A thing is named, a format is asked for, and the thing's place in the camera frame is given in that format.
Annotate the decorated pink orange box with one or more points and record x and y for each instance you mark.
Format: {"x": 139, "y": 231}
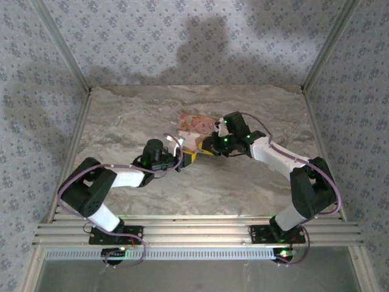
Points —
{"x": 197, "y": 124}

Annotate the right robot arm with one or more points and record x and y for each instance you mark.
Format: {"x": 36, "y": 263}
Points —
{"x": 273, "y": 155}

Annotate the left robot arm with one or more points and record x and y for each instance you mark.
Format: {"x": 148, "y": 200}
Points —
{"x": 127, "y": 179}

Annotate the aluminium mounting beam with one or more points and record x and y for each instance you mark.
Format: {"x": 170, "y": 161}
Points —
{"x": 194, "y": 231}

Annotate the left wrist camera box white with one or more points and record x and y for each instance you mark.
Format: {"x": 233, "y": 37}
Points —
{"x": 179, "y": 144}

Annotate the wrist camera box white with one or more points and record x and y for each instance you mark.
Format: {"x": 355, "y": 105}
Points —
{"x": 179, "y": 144}
{"x": 219, "y": 129}

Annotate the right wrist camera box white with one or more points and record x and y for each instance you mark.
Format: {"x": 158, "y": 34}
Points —
{"x": 219, "y": 129}

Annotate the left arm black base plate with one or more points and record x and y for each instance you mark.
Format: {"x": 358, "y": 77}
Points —
{"x": 136, "y": 231}

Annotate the aluminium side rail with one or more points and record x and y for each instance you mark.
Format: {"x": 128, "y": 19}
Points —
{"x": 316, "y": 127}
{"x": 80, "y": 127}

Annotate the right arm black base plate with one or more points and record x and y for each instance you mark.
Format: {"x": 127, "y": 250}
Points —
{"x": 258, "y": 234}

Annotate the aluminium frame post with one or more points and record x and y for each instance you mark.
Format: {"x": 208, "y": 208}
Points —
{"x": 331, "y": 45}
{"x": 60, "y": 45}

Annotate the aluminium frame leg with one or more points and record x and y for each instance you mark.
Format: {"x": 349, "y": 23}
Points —
{"x": 364, "y": 270}
{"x": 30, "y": 270}

